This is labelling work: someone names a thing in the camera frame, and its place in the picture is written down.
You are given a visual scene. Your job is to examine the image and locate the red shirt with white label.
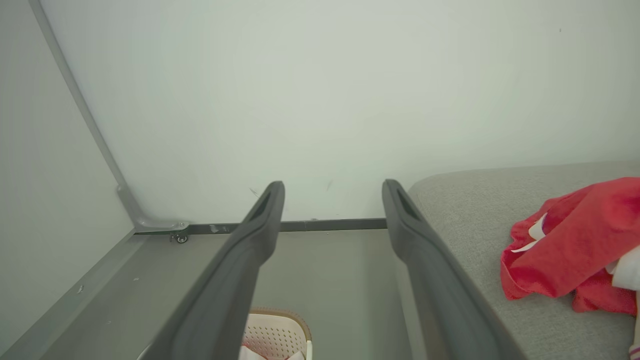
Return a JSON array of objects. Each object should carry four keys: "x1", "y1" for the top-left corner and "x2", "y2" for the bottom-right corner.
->
[{"x1": 500, "y1": 176, "x2": 640, "y2": 317}]

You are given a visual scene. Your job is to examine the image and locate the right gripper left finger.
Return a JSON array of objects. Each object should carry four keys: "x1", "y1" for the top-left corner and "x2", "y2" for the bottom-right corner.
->
[{"x1": 137, "y1": 181, "x2": 286, "y2": 360}]

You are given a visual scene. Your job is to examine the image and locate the red white striped garment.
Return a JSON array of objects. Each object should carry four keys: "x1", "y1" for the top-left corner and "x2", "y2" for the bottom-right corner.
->
[{"x1": 605, "y1": 245, "x2": 640, "y2": 360}]

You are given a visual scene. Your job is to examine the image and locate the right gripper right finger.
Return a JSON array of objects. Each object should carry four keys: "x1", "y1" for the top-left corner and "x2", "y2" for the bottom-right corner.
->
[{"x1": 382, "y1": 179, "x2": 528, "y2": 360}]

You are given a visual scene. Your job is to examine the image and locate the white perforated laundry basket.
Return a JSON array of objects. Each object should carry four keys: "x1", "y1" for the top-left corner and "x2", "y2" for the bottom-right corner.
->
[{"x1": 239, "y1": 307, "x2": 313, "y2": 360}]

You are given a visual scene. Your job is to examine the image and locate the grey fabric sofa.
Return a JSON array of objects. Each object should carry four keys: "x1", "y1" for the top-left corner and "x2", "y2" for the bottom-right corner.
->
[{"x1": 407, "y1": 160, "x2": 640, "y2": 360}]

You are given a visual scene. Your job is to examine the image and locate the grey corner trim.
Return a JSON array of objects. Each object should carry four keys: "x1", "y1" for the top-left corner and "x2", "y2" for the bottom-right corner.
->
[{"x1": 27, "y1": 0, "x2": 190, "y2": 235}]

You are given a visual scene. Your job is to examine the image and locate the light grey baseboard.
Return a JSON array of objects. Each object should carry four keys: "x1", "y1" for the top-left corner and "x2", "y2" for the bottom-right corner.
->
[{"x1": 0, "y1": 234, "x2": 148, "y2": 360}]

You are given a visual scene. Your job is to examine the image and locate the dark baseboard strip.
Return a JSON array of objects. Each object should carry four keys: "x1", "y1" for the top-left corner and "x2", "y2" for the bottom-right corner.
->
[{"x1": 135, "y1": 217, "x2": 388, "y2": 236}]

